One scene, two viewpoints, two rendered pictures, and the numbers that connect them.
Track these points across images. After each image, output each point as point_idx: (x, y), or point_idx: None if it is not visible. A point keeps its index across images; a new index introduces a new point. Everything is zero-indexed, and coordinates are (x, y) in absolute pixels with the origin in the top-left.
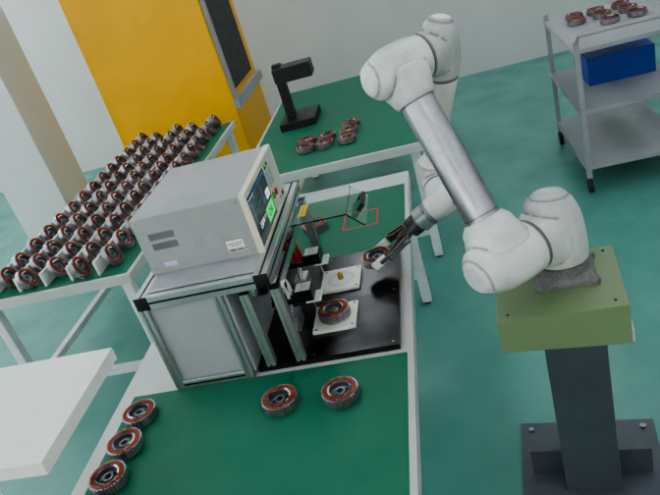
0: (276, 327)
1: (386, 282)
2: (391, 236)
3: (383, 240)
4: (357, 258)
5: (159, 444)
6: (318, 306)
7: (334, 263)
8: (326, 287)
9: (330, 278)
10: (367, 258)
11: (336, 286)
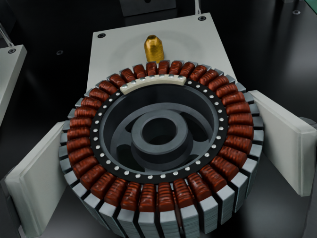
0: (10, 5)
1: (84, 229)
2: (313, 187)
3: (289, 127)
4: (308, 74)
5: None
6: (41, 49)
7: (272, 25)
8: (117, 38)
9: (165, 34)
10: (120, 90)
11: (111, 57)
